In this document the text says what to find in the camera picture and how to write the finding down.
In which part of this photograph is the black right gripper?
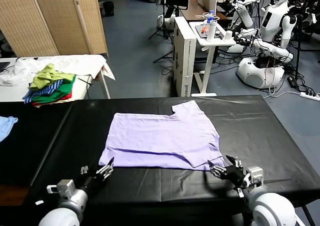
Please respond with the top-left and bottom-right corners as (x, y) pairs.
(207, 155), (248, 187)

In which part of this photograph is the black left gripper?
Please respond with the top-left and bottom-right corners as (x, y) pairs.
(74, 156), (116, 193)

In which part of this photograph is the light purple t-shirt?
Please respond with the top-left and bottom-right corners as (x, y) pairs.
(98, 100), (227, 172)

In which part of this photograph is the small white robot base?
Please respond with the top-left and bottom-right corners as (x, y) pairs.
(156, 13), (176, 31)

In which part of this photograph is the large black plastic table cover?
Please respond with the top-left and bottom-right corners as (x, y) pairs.
(29, 94), (320, 212)

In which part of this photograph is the red garment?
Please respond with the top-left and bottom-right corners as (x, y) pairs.
(31, 90), (73, 106)

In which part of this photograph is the narrow black table cover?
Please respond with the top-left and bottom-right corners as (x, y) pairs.
(0, 99), (74, 187)

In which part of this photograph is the beige garment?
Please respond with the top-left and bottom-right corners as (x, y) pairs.
(33, 97), (73, 109)

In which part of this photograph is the dark green garment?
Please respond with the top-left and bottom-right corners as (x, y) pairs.
(31, 74), (76, 103)

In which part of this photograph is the blue striped garment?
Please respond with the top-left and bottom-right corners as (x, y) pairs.
(23, 79), (63, 105)

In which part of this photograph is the black metal table leg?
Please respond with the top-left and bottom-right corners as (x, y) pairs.
(301, 204), (317, 226)

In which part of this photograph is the light blue garment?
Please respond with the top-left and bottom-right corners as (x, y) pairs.
(0, 115), (19, 143)

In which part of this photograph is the white side table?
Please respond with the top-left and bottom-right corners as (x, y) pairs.
(188, 20), (237, 97)

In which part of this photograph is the lime green garment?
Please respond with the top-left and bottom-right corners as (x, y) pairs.
(29, 63), (76, 91)

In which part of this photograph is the tall white cardboard box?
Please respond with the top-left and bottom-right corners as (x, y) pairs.
(172, 16), (198, 97)

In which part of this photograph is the white draped sheet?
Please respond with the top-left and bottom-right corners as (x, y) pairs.
(34, 54), (116, 81)

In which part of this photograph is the white power strip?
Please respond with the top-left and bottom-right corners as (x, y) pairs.
(299, 91), (320, 99)

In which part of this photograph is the white folding table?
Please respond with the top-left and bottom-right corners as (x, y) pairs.
(0, 57), (112, 103)

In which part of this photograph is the crumpled white garment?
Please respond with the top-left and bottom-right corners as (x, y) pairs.
(0, 57), (38, 87)

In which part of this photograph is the white thermos bottle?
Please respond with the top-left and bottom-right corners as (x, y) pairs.
(206, 20), (217, 42)

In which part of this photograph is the black stand pole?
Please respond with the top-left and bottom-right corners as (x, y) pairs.
(294, 13), (302, 79)

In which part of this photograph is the white humanoid robot with base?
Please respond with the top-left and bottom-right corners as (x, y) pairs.
(226, 0), (300, 90)

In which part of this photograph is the black tripod stand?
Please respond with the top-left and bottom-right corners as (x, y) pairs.
(152, 7), (181, 64)
(148, 0), (174, 41)

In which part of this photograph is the bamboo folding screen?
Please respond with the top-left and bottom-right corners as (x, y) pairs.
(0, 0), (109, 58)

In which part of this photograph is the brown wooden desk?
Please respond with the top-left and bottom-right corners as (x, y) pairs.
(179, 0), (235, 22)

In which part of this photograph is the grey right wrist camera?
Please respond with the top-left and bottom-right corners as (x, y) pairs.
(243, 165), (265, 188)

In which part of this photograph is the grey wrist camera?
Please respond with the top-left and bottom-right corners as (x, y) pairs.
(243, 165), (265, 188)
(46, 178), (76, 199)

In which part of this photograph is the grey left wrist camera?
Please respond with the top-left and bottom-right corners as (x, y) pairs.
(46, 178), (76, 199)

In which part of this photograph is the white floor cable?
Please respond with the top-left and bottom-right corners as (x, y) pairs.
(263, 90), (302, 99)

